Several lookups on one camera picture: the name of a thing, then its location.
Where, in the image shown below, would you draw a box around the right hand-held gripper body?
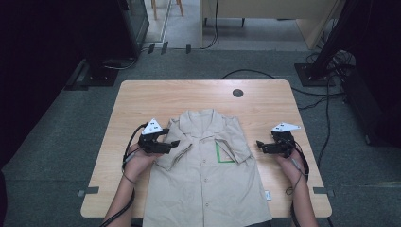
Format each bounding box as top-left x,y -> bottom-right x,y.
270,122 -> 302,159

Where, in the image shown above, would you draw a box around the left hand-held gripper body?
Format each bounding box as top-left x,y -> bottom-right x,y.
138,117 -> 165,155

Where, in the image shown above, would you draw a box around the beige short-sleeved shirt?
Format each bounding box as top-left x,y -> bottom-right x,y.
142,108 -> 272,227

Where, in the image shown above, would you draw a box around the person's left hand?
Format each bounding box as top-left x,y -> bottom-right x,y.
123,143 -> 163,184

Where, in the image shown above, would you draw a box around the person's right hand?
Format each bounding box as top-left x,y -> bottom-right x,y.
274,148 -> 309,187

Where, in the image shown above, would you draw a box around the grey tape mark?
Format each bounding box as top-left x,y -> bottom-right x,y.
78,186 -> 100,199
312,186 -> 336,198

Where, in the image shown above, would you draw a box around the black stand base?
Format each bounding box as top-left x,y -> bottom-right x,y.
64,58 -> 120,93

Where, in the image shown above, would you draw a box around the black equipment box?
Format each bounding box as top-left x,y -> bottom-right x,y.
341,67 -> 401,148

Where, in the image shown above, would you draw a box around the glass-front cabinet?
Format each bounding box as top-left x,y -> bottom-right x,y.
116,0 -> 151,59

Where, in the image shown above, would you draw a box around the black stand pole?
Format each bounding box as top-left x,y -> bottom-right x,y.
310,0 -> 360,79

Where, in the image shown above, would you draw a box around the wooden stool legs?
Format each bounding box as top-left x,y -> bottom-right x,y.
150,0 -> 185,21

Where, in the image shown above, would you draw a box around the light wooden cabinet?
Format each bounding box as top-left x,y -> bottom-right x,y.
199,0 -> 349,51

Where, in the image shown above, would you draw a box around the right hand-held gripper cable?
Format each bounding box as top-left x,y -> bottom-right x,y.
285,140 -> 310,227

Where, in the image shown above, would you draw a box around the hand-held gripper cable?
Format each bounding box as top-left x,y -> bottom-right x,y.
99,122 -> 149,227
285,140 -> 310,227

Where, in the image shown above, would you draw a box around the thin black floor cable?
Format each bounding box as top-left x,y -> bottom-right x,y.
297,96 -> 329,112

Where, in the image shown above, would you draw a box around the black stand base plate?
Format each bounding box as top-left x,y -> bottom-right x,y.
293,61 -> 337,88

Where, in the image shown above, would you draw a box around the long black floor cable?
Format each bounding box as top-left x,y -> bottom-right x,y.
220,68 -> 346,97

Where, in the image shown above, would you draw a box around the white floor cable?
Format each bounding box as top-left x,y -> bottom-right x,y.
103,46 -> 150,71

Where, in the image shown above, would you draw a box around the left hand-held gripper cable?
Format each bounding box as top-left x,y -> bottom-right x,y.
99,122 -> 149,227

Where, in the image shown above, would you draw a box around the tangle of black cables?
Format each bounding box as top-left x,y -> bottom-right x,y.
305,48 -> 357,83

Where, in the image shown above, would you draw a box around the black hanging cable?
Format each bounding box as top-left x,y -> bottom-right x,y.
200,0 -> 219,50

